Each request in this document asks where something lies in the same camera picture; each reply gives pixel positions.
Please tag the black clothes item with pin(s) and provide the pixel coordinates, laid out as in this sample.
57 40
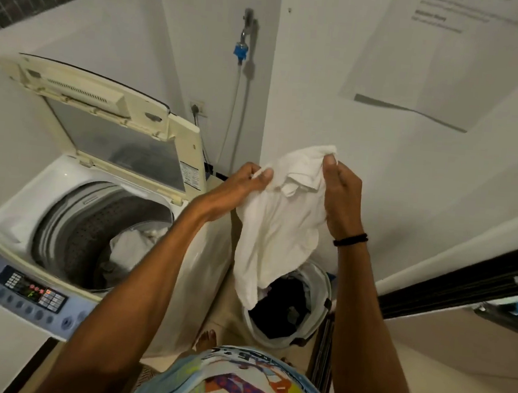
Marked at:
281 309

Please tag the person's left forearm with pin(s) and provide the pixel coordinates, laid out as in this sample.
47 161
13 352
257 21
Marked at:
142 292

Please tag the stainless steel sink counter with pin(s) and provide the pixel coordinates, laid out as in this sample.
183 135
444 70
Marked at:
510 322

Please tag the beige kitchen cabinet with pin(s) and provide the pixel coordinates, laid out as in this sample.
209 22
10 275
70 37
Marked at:
454 347

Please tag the person's left hand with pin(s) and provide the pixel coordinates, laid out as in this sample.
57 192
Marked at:
237 190

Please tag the person's right leg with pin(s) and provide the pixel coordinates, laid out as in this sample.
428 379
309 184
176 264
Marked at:
288 362

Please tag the metal water tap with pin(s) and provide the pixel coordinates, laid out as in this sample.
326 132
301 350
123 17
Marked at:
248 26

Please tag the white mesh laundry basket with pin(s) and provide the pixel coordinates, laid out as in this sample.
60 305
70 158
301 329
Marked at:
321 290

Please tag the black sliding door frame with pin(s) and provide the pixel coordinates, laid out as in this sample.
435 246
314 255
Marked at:
458 290

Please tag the person's right forearm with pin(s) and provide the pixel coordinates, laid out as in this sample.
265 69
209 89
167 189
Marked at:
365 325

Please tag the black wristband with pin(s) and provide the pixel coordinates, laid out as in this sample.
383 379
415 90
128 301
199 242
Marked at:
350 240

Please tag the white and blue washing machine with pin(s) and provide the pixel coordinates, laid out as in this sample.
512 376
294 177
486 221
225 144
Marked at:
26 219

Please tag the white wall socket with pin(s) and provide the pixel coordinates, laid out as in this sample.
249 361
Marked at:
198 106

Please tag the colourful printed shirt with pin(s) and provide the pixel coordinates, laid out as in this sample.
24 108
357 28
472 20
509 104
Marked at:
233 382

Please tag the white clothes item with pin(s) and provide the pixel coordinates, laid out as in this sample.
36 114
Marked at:
132 251
279 227

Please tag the white paper notice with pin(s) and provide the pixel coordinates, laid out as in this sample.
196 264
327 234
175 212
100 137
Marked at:
433 60

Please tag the person's right hand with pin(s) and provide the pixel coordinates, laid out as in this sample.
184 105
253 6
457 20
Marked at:
344 201

